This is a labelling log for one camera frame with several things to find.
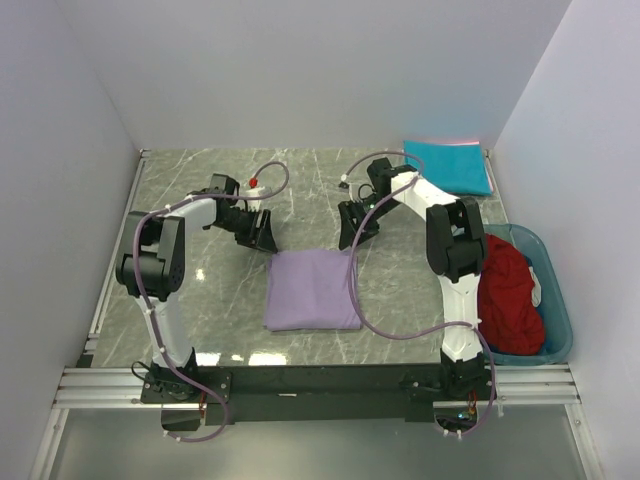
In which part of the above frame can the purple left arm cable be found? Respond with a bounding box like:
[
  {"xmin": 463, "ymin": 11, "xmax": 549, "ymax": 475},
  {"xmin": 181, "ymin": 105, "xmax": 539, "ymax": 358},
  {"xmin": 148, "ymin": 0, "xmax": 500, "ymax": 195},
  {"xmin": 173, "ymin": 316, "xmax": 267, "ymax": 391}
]
[{"xmin": 134, "ymin": 162, "xmax": 291, "ymax": 444}]

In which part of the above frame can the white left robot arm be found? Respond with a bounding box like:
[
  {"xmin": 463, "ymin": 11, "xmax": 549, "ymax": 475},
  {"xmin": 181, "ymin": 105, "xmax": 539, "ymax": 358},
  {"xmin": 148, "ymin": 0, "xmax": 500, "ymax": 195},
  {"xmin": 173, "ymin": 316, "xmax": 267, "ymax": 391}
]
[{"xmin": 115, "ymin": 174, "xmax": 279, "ymax": 402}]

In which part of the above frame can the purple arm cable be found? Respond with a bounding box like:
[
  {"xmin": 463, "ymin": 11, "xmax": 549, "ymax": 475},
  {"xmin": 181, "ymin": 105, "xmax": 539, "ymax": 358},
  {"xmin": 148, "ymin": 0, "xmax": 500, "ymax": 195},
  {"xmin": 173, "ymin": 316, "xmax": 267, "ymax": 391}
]
[
  {"xmin": 134, "ymin": 162, "xmax": 291, "ymax": 444},
  {"xmin": 339, "ymin": 152, "xmax": 499, "ymax": 441}
]

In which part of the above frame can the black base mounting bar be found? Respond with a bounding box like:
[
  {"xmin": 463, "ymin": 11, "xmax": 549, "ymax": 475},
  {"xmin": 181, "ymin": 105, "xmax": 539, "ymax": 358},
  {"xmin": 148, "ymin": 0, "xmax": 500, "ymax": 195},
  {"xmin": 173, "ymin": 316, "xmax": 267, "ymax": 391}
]
[{"xmin": 141, "ymin": 363, "xmax": 490, "ymax": 425}]

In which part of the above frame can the red t-shirt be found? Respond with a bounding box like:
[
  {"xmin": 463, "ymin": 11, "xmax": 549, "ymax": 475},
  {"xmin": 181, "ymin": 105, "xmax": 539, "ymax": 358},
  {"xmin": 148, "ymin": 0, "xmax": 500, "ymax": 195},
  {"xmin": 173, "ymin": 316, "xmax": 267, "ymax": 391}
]
[{"xmin": 478, "ymin": 234, "xmax": 545, "ymax": 356}]

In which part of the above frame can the white cloth in basket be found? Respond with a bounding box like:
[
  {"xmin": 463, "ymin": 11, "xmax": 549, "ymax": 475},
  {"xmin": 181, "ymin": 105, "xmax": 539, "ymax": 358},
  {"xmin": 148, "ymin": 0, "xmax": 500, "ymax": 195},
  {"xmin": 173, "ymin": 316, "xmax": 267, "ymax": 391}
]
[{"xmin": 528, "ymin": 266, "xmax": 542, "ymax": 308}]

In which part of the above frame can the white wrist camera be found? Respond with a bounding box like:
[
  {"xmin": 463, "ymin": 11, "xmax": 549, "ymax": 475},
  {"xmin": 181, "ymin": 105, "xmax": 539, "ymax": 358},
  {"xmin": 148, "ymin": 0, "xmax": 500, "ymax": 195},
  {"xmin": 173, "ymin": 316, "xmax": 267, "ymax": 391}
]
[
  {"xmin": 243, "ymin": 177, "xmax": 272, "ymax": 212},
  {"xmin": 338, "ymin": 173, "xmax": 368, "ymax": 201}
]

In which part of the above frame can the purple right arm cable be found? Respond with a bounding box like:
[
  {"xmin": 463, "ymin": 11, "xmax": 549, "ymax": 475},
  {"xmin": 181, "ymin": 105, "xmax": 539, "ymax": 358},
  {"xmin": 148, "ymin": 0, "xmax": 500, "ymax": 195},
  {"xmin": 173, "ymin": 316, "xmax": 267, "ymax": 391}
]
[{"xmin": 339, "ymin": 152, "xmax": 499, "ymax": 441}]

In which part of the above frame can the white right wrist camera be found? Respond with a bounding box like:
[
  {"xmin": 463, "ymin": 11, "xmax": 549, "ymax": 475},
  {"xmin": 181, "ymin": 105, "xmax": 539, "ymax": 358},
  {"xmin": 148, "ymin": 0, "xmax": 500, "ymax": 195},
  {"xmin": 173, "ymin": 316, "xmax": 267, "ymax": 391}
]
[{"xmin": 338, "ymin": 173, "xmax": 368, "ymax": 201}]

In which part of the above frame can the aluminium frame rail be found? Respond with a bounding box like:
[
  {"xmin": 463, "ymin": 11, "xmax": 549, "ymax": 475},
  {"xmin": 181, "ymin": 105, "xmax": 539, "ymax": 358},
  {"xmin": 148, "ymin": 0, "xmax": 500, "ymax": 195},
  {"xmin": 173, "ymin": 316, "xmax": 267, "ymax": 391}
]
[{"xmin": 52, "ymin": 364, "xmax": 582, "ymax": 410}]

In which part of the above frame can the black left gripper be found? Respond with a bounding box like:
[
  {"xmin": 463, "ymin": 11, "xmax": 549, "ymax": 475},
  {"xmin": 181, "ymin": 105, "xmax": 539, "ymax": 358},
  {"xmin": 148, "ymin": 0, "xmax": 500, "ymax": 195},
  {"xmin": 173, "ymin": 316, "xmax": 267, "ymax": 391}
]
[{"xmin": 217, "ymin": 206, "xmax": 278, "ymax": 253}]

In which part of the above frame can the blue plastic laundry basket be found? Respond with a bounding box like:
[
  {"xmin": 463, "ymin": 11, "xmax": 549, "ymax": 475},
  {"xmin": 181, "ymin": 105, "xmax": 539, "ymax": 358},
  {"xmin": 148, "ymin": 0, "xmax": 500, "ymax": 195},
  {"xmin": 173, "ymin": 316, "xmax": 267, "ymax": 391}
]
[{"xmin": 484, "ymin": 223, "xmax": 573, "ymax": 367}]

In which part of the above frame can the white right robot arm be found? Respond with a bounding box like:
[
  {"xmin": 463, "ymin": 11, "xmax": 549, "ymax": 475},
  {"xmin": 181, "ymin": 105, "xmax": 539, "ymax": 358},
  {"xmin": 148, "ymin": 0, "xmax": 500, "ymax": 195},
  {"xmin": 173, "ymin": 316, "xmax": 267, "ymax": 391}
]
[{"xmin": 338, "ymin": 151, "xmax": 489, "ymax": 399}]

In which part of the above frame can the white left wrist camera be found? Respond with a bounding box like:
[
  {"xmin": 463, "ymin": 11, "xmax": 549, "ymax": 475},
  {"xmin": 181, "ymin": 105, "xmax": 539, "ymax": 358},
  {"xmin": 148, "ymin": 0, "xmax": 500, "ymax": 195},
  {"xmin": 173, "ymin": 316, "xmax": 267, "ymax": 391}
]
[{"xmin": 243, "ymin": 177, "xmax": 272, "ymax": 212}]

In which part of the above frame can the folded teal t-shirt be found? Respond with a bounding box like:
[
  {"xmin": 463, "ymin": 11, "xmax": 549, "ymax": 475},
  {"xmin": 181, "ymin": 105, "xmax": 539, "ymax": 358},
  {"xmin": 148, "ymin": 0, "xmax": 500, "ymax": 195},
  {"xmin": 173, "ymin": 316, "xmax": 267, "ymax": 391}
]
[{"xmin": 403, "ymin": 140, "xmax": 474, "ymax": 195}]

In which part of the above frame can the purple t-shirt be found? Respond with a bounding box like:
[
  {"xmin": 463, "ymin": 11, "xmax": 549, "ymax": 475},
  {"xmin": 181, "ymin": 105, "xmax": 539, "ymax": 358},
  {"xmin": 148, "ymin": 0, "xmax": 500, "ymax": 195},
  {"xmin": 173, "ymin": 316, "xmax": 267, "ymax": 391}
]
[{"xmin": 263, "ymin": 249, "xmax": 362, "ymax": 332}]

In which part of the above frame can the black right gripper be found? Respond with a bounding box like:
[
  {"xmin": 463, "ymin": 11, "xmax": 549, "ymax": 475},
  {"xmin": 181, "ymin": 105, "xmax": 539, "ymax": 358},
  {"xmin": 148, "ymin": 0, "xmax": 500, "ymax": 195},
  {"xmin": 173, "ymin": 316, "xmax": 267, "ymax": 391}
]
[{"xmin": 338, "ymin": 194, "xmax": 401, "ymax": 251}]

